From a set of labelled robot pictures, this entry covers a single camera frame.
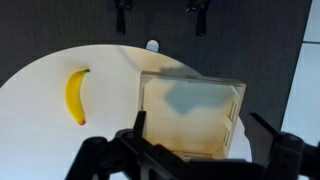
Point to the yellow banana plush toy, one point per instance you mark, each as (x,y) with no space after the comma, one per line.
(73,96)

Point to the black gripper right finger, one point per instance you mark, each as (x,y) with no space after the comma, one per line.
(262,137)

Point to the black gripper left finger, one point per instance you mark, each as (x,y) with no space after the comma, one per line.
(138,127)

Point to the light wooden tray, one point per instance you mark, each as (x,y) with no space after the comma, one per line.
(192,116)

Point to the round white table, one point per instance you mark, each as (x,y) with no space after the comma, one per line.
(39,139)

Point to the black blue clamp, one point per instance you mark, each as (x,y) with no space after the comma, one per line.
(121,6)

